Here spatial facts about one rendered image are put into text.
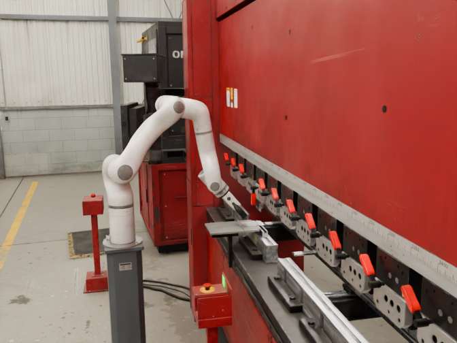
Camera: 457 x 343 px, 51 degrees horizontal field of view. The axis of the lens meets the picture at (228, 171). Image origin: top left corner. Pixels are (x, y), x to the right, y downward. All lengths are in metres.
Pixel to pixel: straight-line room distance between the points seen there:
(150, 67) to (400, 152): 2.44
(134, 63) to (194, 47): 0.44
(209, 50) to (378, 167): 2.18
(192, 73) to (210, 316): 1.68
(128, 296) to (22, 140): 7.34
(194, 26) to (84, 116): 6.35
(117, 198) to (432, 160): 1.54
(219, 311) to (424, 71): 1.50
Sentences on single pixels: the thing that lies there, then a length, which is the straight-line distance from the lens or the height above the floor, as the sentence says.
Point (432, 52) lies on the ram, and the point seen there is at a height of 1.83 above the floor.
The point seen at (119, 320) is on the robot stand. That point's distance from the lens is 2.47.
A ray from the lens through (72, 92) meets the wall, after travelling 9.42.
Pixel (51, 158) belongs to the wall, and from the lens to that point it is 9.55.
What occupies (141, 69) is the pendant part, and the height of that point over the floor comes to 1.84.
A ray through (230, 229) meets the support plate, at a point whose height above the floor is 1.00.
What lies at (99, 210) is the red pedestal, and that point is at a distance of 4.09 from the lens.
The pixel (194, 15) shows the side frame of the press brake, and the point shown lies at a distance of 3.30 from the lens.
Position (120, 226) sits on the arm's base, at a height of 1.10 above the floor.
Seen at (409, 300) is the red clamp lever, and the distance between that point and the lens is 1.17.
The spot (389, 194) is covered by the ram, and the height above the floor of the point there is 1.49.
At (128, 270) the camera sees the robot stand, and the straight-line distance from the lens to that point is 2.37.
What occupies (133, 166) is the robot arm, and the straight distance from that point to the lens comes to 2.23.
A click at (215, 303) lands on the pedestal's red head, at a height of 0.78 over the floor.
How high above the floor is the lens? 1.78
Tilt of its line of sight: 11 degrees down
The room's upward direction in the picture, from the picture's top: 1 degrees counter-clockwise
